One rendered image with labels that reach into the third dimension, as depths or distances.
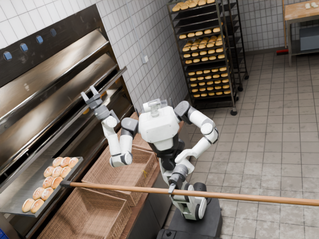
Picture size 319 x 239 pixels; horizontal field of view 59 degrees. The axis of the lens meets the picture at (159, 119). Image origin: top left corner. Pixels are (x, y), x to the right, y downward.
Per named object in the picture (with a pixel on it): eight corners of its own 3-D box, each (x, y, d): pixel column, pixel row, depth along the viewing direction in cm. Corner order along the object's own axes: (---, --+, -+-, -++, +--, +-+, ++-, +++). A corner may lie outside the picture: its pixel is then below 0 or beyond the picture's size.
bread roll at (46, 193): (49, 190, 197) (45, 184, 195) (56, 190, 195) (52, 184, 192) (40, 201, 190) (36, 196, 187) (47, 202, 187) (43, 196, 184)
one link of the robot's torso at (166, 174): (176, 189, 253) (162, 149, 230) (195, 191, 245) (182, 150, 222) (171, 203, 241) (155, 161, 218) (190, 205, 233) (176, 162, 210)
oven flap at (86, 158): (24, 239, 201) (3, 220, 195) (130, 107, 336) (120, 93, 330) (27, 238, 198) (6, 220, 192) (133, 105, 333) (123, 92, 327)
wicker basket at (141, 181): (91, 202, 265) (79, 180, 252) (118, 161, 308) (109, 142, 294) (136, 207, 244) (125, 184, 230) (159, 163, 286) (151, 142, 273)
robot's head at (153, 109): (146, 112, 202) (143, 102, 197) (160, 108, 201) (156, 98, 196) (146, 117, 196) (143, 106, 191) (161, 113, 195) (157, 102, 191)
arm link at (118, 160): (103, 140, 184) (110, 169, 184) (117, 137, 179) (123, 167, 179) (112, 138, 193) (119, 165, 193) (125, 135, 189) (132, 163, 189)
